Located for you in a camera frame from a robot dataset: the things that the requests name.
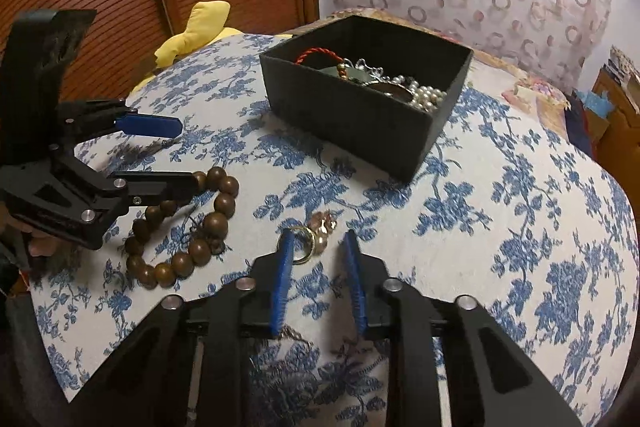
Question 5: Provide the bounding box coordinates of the dark metal bangle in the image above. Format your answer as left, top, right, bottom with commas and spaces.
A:
370, 77, 417, 101

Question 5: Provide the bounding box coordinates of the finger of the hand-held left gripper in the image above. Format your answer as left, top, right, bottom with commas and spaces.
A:
0, 146, 202, 251
54, 98, 184, 144

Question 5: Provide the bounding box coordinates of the rose gold earring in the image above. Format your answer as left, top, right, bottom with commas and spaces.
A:
307, 213, 337, 254

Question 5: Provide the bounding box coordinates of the white pearl necklace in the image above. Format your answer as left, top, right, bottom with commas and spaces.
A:
399, 76, 449, 114

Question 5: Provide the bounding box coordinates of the person's left hand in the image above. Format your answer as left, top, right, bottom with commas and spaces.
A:
26, 229, 62, 259

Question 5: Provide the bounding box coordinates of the blue floral tablecloth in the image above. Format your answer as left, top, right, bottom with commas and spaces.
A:
30, 32, 640, 427

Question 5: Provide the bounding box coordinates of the silver ornate pendant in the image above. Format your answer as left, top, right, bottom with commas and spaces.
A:
349, 57, 387, 81

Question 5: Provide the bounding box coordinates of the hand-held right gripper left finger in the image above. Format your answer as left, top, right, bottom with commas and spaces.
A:
70, 229, 296, 427

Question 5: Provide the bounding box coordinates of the wooden cabinet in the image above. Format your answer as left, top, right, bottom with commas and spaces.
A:
590, 69, 640, 188

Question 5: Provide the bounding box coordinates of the black square box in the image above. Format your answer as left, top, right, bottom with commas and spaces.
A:
259, 14, 474, 184

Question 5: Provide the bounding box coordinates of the yellow plush toy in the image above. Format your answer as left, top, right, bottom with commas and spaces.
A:
141, 1, 293, 88

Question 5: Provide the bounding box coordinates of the dark blue cloth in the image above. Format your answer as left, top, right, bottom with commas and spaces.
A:
564, 94, 597, 158

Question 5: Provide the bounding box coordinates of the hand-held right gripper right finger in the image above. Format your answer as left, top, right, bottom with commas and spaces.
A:
341, 229, 584, 427

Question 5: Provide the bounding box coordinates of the thin gold chain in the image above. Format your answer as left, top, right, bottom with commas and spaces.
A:
276, 326, 315, 344

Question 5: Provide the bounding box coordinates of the gold ring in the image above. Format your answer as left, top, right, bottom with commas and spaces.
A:
290, 226, 318, 265

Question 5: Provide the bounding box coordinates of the brown wooden bead bracelet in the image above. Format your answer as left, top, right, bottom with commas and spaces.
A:
124, 167, 241, 290

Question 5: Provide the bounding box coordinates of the red cord bracelet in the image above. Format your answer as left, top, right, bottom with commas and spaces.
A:
295, 48, 352, 68

